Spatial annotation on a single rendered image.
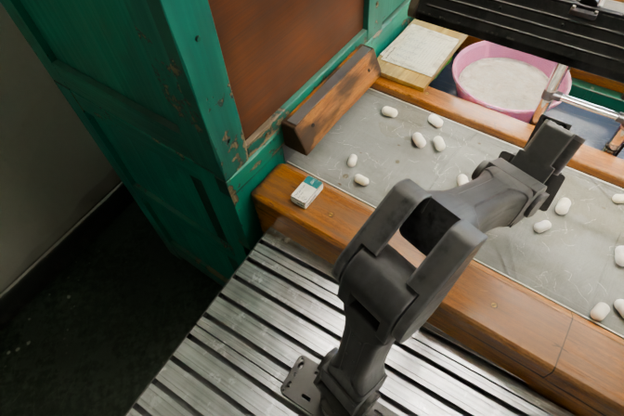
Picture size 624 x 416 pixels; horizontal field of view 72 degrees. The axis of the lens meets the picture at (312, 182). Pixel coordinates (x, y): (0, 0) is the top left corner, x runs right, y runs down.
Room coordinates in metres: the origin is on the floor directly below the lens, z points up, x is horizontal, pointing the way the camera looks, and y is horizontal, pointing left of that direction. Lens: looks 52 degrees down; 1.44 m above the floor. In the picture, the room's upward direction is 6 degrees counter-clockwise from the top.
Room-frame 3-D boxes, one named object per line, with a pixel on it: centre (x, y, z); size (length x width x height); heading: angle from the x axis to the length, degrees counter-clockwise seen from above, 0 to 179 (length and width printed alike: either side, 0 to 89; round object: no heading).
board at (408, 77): (0.93, -0.33, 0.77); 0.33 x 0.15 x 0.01; 140
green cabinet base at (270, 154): (1.18, -0.07, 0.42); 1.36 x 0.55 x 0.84; 140
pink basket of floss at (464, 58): (0.78, -0.49, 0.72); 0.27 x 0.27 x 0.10
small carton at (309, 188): (0.49, 0.01, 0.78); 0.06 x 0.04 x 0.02; 140
